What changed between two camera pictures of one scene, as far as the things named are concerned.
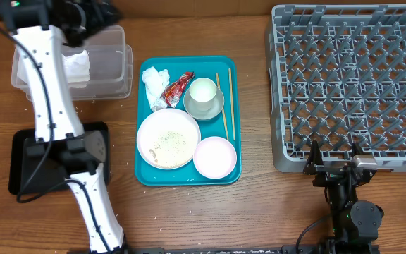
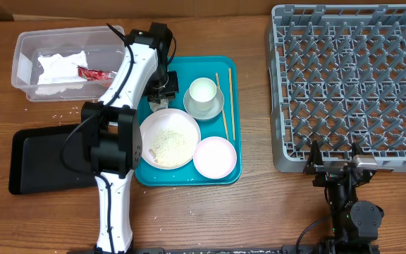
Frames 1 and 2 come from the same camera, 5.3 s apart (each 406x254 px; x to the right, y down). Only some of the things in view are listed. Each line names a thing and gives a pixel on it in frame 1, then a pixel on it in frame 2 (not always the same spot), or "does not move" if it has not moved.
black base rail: [292, 250] does not move
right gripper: [314, 166] does not move
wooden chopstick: [232, 102] does not move
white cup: [202, 92] does not move
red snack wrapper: [173, 92] to [89, 74]
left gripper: [99, 20] to [170, 92]
